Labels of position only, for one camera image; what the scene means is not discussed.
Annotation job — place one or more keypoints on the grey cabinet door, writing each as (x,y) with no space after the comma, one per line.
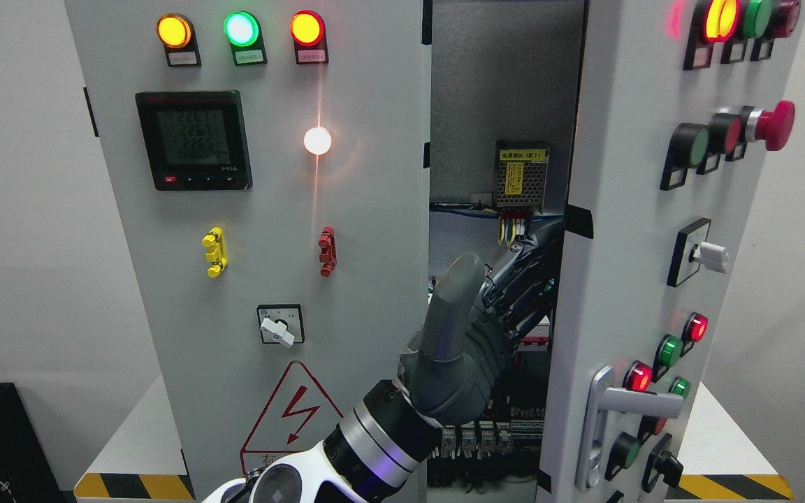
(657,146)
(370,187)

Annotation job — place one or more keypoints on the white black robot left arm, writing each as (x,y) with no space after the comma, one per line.
(367,457)

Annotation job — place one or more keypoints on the red indicator light left door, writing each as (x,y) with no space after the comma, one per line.
(308,31)

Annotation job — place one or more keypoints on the green indicator light left door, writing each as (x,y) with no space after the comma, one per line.
(245,36)

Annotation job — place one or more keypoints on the yellow indicator light left door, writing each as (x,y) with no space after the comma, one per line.
(178,37)

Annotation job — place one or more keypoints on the red terminal clip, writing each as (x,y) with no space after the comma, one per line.
(328,254)

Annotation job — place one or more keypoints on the white lit indicator lamp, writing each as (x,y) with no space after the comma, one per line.
(317,141)

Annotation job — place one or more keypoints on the perforated metal power supply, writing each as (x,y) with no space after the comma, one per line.
(520,171)

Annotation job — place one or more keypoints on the yellow terminal clip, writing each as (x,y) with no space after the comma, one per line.
(215,251)

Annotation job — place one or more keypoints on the red electric danger warning sticker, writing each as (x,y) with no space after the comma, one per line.
(297,415)

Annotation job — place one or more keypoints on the grey cabinet body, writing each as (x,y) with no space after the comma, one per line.
(501,70)

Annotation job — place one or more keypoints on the relay terminal row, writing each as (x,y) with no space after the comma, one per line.
(505,428)

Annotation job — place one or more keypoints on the black digital power meter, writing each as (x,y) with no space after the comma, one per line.
(195,141)

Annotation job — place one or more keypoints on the red emergency stop button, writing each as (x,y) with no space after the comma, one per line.
(774,127)

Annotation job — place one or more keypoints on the white rotary selector switch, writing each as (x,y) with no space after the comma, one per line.
(281,324)

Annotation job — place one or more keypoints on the white rotary switch right door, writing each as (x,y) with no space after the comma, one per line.
(692,250)

